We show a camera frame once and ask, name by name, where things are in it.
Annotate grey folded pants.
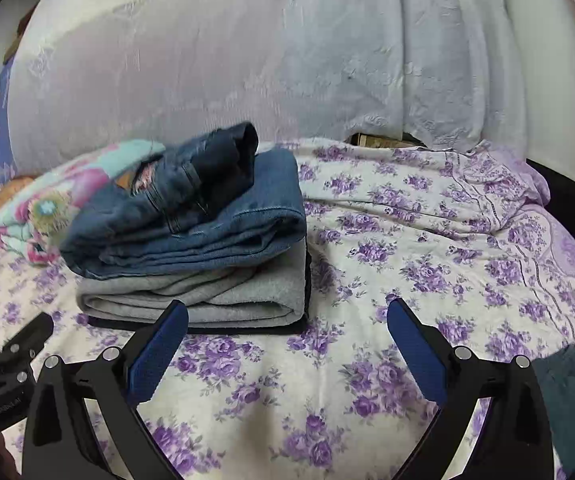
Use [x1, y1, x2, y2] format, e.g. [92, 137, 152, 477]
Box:
[76, 247, 311, 330]

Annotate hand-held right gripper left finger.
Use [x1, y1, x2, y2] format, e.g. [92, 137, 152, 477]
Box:
[22, 300, 190, 480]

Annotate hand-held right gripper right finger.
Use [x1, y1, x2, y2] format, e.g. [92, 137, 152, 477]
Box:
[386, 299, 553, 480]

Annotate white embroidered cover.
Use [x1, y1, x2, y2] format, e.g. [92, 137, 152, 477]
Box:
[4, 0, 529, 176]

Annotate blue patterned cloth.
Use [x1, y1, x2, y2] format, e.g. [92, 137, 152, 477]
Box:
[0, 55, 16, 186]

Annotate blue denim jeans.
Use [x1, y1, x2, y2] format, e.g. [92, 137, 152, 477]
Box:
[60, 121, 309, 281]

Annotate wooden bed frame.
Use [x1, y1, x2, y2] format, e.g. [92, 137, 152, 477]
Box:
[346, 132, 421, 151]

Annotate purple floral bed sheet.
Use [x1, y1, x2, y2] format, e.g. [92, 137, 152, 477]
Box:
[0, 137, 575, 480]

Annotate colourful floral blanket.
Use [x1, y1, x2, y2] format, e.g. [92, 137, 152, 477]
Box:
[0, 140, 168, 266]

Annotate black folded pants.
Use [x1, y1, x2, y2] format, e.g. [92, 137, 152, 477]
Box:
[87, 250, 314, 337]

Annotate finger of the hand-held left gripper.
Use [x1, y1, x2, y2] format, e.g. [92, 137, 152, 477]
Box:
[2, 312, 54, 359]

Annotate teal pants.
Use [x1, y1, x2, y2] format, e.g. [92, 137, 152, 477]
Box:
[532, 344, 575, 468]

